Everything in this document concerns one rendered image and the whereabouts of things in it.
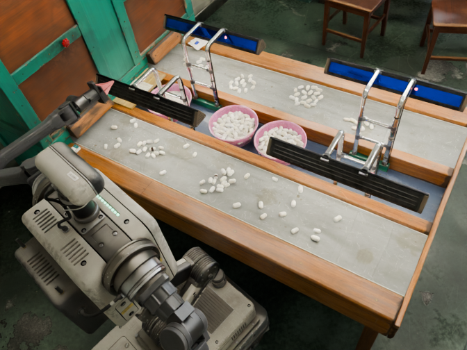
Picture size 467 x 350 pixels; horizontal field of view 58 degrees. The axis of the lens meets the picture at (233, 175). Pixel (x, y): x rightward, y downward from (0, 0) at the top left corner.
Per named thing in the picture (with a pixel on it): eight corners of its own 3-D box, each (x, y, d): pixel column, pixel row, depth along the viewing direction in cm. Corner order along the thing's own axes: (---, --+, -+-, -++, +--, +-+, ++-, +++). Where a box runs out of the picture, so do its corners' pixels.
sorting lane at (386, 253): (404, 298, 162) (404, 296, 160) (76, 144, 234) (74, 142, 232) (427, 238, 176) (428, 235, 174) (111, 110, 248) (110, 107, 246)
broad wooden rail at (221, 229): (386, 337, 167) (395, 321, 152) (71, 175, 239) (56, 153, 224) (396, 311, 173) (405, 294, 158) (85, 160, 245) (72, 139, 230)
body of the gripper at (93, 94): (101, 100, 190) (88, 109, 187) (89, 80, 184) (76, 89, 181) (108, 101, 185) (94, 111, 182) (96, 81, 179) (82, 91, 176)
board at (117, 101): (131, 110, 239) (130, 108, 238) (112, 102, 245) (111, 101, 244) (166, 76, 255) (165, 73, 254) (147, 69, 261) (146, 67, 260)
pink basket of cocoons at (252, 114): (255, 154, 221) (254, 142, 213) (206, 151, 226) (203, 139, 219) (263, 118, 236) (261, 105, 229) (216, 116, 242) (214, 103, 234)
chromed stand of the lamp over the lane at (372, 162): (355, 236, 185) (370, 174, 150) (313, 218, 193) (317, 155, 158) (370, 204, 194) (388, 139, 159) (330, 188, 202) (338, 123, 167)
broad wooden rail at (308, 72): (459, 150, 219) (471, 125, 205) (183, 62, 291) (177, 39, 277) (465, 135, 225) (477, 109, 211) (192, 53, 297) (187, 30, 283)
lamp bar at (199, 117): (196, 128, 186) (193, 116, 180) (95, 89, 210) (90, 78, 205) (206, 117, 189) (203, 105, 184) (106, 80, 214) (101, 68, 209)
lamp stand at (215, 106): (220, 113, 243) (208, 47, 208) (192, 103, 251) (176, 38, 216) (237, 93, 252) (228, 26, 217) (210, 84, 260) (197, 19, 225)
